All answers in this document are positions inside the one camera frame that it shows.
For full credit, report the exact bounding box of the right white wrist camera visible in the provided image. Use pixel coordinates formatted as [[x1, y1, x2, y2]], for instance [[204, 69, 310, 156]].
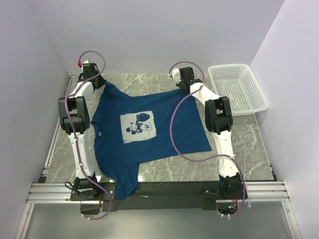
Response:
[[168, 68, 180, 82]]

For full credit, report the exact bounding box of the blue cartoon print t-shirt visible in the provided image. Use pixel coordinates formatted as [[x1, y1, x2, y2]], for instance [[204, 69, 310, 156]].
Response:
[[91, 83, 211, 199]]

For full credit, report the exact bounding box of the aluminium frame rail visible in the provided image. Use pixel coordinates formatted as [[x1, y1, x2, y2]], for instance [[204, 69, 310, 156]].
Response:
[[245, 181, 290, 202]]

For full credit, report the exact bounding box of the white plastic perforated basket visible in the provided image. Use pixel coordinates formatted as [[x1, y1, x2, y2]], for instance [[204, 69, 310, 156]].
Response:
[[208, 64, 269, 116]]

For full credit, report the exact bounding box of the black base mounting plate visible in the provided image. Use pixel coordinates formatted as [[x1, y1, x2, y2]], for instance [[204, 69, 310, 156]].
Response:
[[64, 180, 247, 215]]

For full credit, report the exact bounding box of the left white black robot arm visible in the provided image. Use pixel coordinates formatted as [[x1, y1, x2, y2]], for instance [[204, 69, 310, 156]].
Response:
[[58, 60, 106, 201]]

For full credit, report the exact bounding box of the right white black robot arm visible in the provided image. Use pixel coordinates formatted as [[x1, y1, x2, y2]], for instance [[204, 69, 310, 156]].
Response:
[[169, 67, 246, 200]]

